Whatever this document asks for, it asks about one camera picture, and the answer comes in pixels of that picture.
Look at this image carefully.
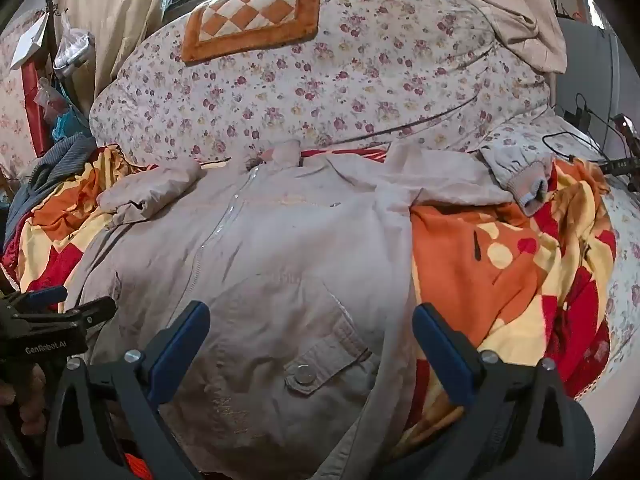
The grey cabinet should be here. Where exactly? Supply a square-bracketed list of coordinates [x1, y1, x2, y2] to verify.
[554, 17, 632, 153]

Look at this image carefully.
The beige curtain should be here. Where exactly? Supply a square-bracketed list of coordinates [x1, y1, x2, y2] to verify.
[50, 0, 177, 111]

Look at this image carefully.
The teal cloth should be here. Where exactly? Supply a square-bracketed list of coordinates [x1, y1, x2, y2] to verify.
[49, 107, 94, 144]

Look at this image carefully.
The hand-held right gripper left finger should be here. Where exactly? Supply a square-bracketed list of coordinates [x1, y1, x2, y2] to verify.
[42, 301, 211, 480]

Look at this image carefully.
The person's left hand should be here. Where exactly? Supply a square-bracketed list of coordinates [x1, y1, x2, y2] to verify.
[0, 362, 48, 428]

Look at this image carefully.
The black cable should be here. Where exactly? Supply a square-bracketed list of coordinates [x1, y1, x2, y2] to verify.
[542, 130, 608, 162]

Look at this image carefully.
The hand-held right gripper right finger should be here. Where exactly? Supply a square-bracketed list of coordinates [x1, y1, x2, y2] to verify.
[395, 303, 596, 480]

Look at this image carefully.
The beige zip jacket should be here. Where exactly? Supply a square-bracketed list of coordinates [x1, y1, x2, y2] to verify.
[65, 140, 553, 480]

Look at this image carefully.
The orange checkered mat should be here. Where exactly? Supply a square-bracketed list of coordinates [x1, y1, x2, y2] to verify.
[181, 0, 325, 64]

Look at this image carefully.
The floral quilt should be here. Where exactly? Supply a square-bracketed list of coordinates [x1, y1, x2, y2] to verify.
[90, 0, 553, 168]

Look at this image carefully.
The white paper bag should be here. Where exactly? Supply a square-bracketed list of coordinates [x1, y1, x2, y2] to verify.
[10, 12, 51, 71]

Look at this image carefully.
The red strip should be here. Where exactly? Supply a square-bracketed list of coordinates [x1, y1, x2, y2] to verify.
[20, 60, 53, 158]

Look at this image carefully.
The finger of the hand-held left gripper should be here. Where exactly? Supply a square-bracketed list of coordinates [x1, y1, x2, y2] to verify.
[60, 296, 118, 333]
[22, 286, 69, 312]

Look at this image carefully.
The black charger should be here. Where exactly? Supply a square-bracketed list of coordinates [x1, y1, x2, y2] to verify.
[564, 92, 595, 132]

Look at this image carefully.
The beige cloth on quilt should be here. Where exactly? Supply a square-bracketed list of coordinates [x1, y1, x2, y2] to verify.
[385, 0, 568, 73]

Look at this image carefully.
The clear plastic bag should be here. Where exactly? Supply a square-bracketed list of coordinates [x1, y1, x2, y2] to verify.
[52, 10, 96, 81]

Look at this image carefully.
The blue grey knit garment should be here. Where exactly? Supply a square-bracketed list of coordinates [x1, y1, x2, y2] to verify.
[4, 132, 99, 253]

